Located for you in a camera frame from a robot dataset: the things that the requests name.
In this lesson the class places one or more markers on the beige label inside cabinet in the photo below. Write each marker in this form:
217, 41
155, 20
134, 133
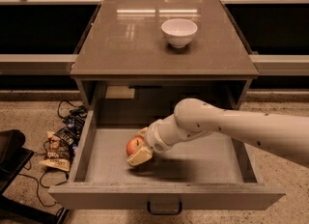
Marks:
119, 92

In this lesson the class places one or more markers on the black equipment base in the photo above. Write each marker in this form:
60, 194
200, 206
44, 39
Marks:
13, 157

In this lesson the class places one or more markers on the grey cabinet with counter top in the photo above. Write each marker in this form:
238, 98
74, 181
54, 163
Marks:
125, 46

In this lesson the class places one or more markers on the dark blue snack bag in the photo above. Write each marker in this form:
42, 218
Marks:
71, 132

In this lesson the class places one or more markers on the yellow snack bag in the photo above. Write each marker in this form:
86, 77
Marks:
58, 153

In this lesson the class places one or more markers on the open grey top drawer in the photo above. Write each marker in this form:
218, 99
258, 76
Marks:
210, 173

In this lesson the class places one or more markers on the black drawer handle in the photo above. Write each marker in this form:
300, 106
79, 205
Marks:
164, 209

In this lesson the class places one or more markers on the red apple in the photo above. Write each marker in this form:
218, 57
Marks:
133, 144

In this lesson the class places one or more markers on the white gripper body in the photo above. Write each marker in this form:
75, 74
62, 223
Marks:
154, 137

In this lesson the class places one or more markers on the white bowl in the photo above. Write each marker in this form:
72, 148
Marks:
179, 32

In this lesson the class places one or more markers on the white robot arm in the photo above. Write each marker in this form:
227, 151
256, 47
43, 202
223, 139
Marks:
283, 135

